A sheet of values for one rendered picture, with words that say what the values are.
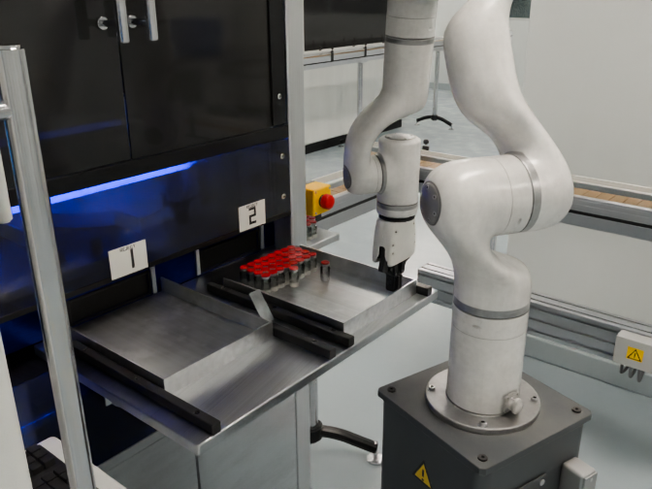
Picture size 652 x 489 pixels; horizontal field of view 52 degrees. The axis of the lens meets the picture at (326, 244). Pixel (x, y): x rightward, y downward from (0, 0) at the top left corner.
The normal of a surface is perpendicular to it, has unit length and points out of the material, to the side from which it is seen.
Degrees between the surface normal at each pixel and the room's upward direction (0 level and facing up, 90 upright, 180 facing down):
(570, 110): 90
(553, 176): 57
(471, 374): 90
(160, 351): 0
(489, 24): 63
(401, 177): 91
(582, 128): 90
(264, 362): 0
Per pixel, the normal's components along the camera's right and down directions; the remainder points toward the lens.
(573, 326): -0.63, 0.29
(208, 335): 0.00, -0.93
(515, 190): 0.29, -0.07
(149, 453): 0.77, 0.22
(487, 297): -0.37, 0.33
